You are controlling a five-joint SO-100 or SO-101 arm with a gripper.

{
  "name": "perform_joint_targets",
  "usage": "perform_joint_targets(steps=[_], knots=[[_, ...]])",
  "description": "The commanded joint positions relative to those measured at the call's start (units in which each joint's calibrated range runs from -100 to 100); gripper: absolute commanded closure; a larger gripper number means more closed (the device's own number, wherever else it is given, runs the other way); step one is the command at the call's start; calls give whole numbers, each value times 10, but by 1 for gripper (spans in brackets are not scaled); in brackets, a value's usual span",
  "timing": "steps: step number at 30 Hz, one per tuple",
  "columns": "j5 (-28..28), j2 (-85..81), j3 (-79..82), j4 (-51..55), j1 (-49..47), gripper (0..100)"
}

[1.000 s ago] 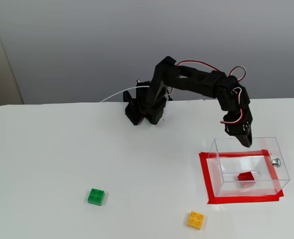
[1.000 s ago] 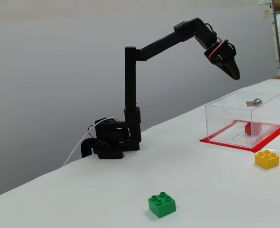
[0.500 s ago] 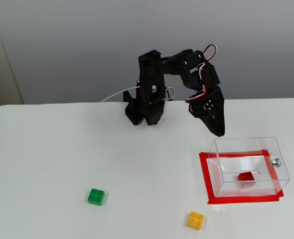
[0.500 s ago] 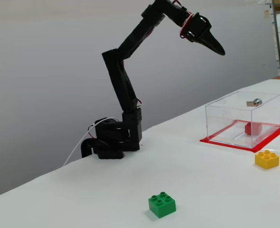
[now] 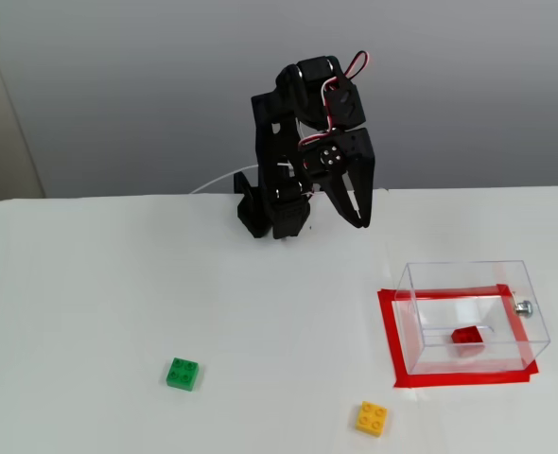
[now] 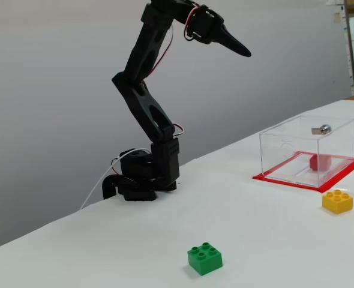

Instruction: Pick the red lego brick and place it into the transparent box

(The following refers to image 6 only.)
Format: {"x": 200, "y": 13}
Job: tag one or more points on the red tape frame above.
{"x": 339, "y": 177}

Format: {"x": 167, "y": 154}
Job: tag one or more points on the yellow lego brick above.
{"x": 337, "y": 202}

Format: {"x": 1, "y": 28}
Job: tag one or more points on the metal shelf post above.
{"x": 351, "y": 45}

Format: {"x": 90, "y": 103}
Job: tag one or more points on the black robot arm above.
{"x": 144, "y": 99}

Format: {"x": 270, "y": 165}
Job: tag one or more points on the red lego brick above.
{"x": 319, "y": 163}

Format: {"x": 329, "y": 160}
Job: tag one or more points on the transparent plastic box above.
{"x": 288, "y": 141}

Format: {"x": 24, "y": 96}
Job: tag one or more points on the black table clamp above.
{"x": 108, "y": 187}

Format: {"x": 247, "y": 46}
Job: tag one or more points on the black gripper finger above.
{"x": 234, "y": 43}

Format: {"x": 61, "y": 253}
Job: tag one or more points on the silver cam lock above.
{"x": 324, "y": 129}

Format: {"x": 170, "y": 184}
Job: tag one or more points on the green lego brick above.
{"x": 205, "y": 261}

